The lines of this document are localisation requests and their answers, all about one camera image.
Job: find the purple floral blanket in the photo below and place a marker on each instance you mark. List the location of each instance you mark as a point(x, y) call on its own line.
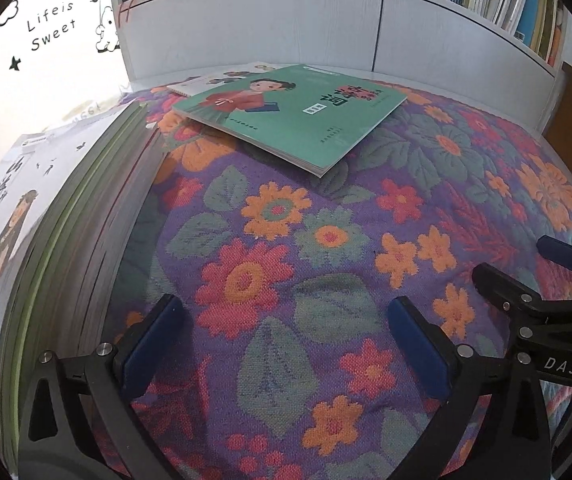
point(316, 270)

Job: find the white bookshelf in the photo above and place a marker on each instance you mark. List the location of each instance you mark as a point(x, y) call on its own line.
point(266, 25)

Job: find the stack of books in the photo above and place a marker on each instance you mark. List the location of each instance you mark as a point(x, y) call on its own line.
point(66, 260)

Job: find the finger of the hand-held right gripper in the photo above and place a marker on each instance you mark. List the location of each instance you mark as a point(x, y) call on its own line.
point(508, 295)
point(563, 255)

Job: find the row of white blue books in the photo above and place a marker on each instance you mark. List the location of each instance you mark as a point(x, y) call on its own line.
point(516, 5)

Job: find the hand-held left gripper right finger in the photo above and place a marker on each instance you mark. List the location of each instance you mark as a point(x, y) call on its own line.
point(418, 345)

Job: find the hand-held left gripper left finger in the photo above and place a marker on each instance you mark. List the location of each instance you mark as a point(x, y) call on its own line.
point(153, 345)

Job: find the teal girl cover book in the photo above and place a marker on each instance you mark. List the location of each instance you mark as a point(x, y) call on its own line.
point(291, 110)

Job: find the white cartoon picture book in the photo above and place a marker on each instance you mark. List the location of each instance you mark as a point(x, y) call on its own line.
point(201, 82)

